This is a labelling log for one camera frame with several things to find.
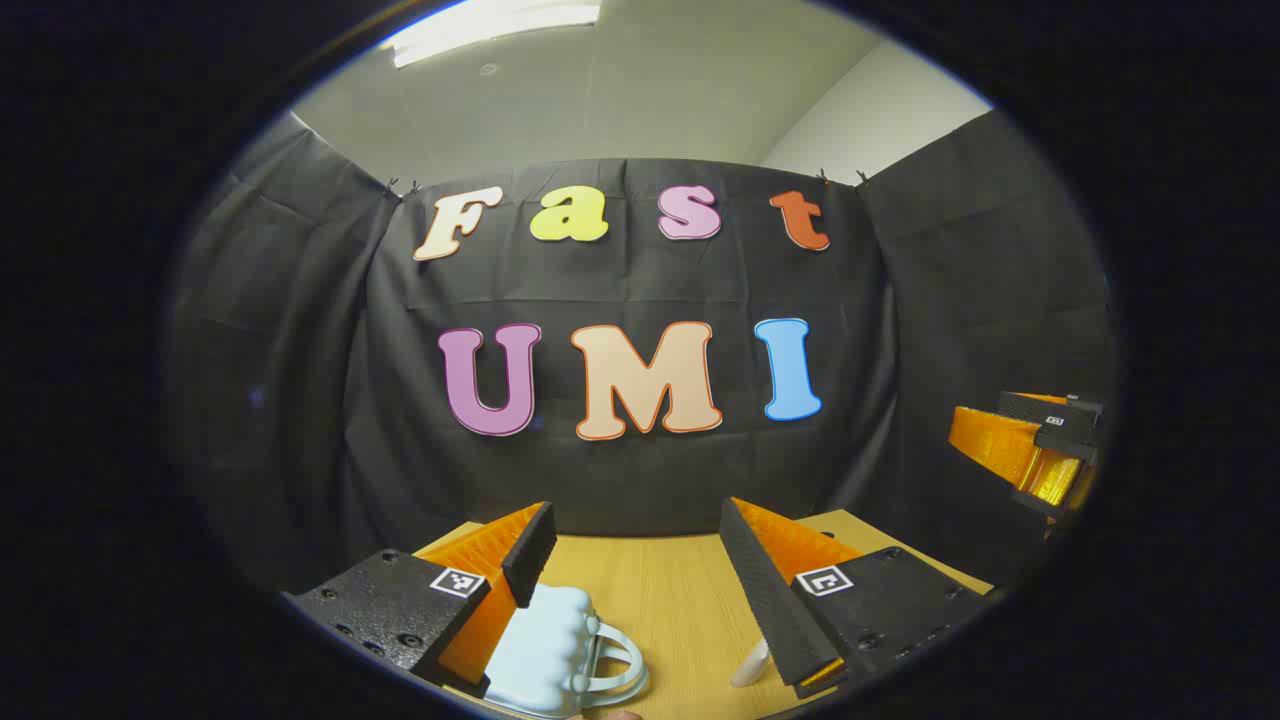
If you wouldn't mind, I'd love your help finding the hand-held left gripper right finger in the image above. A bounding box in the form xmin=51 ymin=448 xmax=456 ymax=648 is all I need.
xmin=720 ymin=497 xmax=996 ymax=699

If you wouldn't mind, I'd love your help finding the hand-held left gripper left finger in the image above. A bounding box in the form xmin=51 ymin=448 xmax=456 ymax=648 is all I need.
xmin=283 ymin=500 xmax=558 ymax=699

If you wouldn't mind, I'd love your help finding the white cream tube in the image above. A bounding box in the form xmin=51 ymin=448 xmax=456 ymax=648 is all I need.
xmin=730 ymin=638 xmax=772 ymax=689

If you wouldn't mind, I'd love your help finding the light blue suitcase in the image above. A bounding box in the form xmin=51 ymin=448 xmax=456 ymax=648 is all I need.
xmin=483 ymin=585 xmax=649 ymax=719

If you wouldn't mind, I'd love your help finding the black backdrop cloth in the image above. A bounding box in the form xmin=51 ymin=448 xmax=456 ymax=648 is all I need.
xmin=165 ymin=110 xmax=1119 ymax=591

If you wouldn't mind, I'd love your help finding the ceiling light panel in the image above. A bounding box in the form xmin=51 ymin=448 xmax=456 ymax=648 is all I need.
xmin=380 ymin=0 xmax=602 ymax=69

